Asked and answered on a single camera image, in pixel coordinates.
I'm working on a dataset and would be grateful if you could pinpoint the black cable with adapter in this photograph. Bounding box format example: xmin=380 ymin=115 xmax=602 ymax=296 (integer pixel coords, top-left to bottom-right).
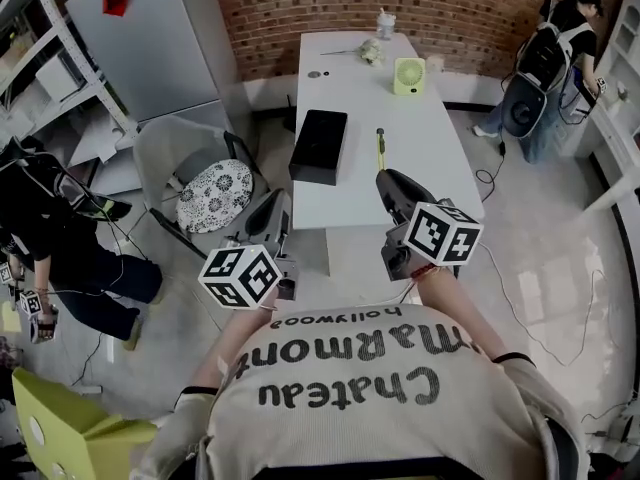
xmin=474 ymin=140 xmax=507 ymax=204

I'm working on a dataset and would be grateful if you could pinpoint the cream printed shirt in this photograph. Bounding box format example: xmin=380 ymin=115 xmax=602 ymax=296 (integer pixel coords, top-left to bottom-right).
xmin=132 ymin=303 xmax=591 ymax=480

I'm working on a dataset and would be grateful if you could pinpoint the white desk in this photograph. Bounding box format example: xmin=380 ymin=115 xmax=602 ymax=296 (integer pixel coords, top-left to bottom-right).
xmin=291 ymin=31 xmax=486 ymax=278

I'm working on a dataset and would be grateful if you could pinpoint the grey refrigerator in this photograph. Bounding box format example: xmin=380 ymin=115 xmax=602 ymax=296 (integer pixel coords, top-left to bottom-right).
xmin=64 ymin=0 xmax=251 ymax=129

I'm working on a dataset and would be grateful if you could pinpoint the white shelf unit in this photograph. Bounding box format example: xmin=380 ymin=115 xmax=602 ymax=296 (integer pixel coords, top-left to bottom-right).
xmin=574 ymin=0 xmax=640 ymax=214

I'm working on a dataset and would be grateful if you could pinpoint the clear cup with lid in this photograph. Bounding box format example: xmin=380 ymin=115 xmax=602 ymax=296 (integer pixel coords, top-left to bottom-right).
xmin=374 ymin=7 xmax=399 ymax=42

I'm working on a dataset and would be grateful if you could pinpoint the person's left forearm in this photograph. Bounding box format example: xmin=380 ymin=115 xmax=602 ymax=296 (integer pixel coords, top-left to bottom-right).
xmin=187 ymin=287 xmax=279 ymax=394

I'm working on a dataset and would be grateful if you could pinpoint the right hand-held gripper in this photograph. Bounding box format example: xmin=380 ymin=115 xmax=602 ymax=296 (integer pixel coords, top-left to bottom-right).
xmin=375 ymin=167 xmax=485 ymax=283

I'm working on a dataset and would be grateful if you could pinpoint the white flower bouquet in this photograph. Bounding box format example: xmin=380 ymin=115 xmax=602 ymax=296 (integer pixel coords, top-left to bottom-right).
xmin=319 ymin=37 xmax=387 ymax=67

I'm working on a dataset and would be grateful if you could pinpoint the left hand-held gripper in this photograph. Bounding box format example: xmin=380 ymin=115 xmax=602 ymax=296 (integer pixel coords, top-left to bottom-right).
xmin=197 ymin=188 xmax=300 ymax=312

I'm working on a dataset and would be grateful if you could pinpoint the green cardboard box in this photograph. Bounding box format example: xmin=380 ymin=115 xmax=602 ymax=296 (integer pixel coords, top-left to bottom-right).
xmin=10 ymin=366 xmax=159 ymax=480

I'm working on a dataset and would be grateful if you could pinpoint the black box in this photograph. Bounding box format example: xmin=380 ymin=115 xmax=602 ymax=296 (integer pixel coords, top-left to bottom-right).
xmin=288 ymin=109 xmax=349 ymax=187

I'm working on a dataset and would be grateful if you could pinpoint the person's right forearm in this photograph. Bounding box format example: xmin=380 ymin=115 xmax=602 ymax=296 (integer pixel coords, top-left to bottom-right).
xmin=412 ymin=265 xmax=511 ymax=364

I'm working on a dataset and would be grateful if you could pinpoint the grey chair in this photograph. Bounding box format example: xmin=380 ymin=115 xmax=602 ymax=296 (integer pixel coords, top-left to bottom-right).
xmin=132 ymin=115 xmax=274 ymax=259

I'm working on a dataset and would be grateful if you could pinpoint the grey backpack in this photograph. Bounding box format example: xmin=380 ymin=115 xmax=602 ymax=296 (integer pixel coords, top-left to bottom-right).
xmin=502 ymin=21 xmax=574 ymax=140

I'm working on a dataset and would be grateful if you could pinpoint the floral seat cushion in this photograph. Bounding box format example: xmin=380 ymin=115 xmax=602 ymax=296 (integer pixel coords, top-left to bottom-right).
xmin=174 ymin=159 xmax=255 ymax=234

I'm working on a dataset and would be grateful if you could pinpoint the metal shelf rack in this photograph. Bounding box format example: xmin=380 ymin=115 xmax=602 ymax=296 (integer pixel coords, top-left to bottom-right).
xmin=0 ymin=0 xmax=139 ymax=169

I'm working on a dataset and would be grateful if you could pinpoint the green desk fan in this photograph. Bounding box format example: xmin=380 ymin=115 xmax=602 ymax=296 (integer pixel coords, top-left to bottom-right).
xmin=392 ymin=56 xmax=427 ymax=96

